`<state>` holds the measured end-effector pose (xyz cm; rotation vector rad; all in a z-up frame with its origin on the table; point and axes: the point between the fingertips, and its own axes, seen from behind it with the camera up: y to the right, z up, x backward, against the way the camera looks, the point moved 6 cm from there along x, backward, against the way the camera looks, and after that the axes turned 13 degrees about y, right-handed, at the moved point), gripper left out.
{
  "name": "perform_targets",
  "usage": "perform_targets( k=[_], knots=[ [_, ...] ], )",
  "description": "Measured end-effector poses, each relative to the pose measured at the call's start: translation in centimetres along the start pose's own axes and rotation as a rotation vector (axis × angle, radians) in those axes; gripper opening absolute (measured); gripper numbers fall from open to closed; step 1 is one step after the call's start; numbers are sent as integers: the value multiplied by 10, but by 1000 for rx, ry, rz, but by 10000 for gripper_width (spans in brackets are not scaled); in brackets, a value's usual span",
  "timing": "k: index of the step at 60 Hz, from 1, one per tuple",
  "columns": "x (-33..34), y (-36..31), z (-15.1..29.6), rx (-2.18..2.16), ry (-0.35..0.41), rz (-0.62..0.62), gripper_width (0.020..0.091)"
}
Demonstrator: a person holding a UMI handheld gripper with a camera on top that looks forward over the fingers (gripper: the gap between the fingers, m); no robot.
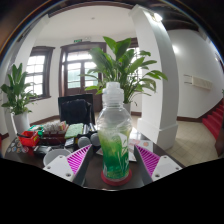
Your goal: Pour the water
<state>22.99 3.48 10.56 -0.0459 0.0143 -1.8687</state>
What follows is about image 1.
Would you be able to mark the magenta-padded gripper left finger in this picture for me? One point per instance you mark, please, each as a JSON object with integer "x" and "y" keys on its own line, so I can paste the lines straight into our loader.
{"x": 59, "y": 166}

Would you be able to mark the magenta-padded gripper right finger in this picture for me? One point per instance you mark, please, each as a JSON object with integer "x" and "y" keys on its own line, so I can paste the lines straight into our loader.
{"x": 165, "y": 166}

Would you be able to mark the clear green-label drink bottle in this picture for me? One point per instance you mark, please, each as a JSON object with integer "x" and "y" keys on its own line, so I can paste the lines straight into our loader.
{"x": 114, "y": 133}

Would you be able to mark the flat black device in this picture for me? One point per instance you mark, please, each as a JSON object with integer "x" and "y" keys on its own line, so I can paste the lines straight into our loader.
{"x": 42, "y": 150}

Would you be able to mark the dark tray with small jars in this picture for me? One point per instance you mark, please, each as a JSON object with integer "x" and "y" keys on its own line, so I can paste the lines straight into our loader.
{"x": 55, "y": 130}

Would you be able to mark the green folded cloth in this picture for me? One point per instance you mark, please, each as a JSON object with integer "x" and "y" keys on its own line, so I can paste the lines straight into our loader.
{"x": 74, "y": 130}

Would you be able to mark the red basket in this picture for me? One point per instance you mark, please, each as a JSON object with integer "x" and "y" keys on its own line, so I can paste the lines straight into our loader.
{"x": 29, "y": 140}

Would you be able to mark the red carpeted staircase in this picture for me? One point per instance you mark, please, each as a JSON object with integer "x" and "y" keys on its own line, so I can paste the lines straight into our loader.
{"x": 215, "y": 120}

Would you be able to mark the potted plant in white pot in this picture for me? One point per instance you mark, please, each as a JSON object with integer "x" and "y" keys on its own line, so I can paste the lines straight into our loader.
{"x": 18, "y": 93}
{"x": 123, "y": 66}

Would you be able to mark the brown wooden glazed double door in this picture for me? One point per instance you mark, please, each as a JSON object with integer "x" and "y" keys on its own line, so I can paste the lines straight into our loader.
{"x": 75, "y": 73}

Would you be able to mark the brown-framed window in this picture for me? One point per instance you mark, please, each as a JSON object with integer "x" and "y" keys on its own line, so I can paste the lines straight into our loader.
{"x": 134, "y": 42}
{"x": 36, "y": 73}

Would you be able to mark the green exit sign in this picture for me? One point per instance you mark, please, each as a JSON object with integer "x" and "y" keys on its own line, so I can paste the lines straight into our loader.
{"x": 77, "y": 40}

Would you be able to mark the white wall radiator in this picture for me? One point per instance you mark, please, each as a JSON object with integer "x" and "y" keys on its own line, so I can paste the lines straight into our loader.
{"x": 200, "y": 82}

